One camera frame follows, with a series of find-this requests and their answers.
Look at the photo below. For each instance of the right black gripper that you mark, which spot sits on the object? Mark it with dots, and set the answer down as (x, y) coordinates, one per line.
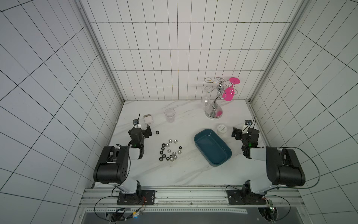
(239, 134)

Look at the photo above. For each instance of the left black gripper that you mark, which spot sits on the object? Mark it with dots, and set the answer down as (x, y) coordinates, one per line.
(147, 134)

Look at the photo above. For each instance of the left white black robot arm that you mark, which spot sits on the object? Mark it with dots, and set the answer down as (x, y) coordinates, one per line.
(113, 167)

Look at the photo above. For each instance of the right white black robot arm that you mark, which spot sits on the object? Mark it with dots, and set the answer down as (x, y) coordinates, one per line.
(282, 169)

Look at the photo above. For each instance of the small white cardboard box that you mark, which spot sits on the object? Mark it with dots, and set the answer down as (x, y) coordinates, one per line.
(148, 119)

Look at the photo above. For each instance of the teal storage box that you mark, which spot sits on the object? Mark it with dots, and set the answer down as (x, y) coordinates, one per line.
(212, 147)

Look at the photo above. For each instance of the silver glass rack stand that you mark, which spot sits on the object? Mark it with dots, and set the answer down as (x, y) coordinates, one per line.
(215, 111)

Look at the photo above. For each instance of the clear plastic cup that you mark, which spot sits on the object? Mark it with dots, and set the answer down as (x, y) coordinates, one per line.
(170, 115)

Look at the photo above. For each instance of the pink wine glass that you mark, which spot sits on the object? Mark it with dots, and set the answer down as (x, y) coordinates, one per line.
(230, 90)

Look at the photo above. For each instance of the clear wine glass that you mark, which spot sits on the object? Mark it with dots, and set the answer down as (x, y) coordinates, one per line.
(206, 91)

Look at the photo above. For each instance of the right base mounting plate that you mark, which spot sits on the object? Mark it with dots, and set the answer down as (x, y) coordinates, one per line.
(238, 197)

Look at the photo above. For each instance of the base mounting plate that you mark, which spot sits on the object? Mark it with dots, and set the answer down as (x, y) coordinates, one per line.
(141, 197)
(238, 197)

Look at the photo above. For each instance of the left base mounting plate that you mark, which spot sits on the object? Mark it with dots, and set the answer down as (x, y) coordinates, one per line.
(141, 197)

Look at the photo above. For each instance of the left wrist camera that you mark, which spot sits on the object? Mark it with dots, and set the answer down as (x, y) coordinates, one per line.
(136, 121)

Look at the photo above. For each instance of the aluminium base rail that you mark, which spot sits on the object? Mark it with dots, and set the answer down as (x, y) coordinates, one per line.
(183, 199)

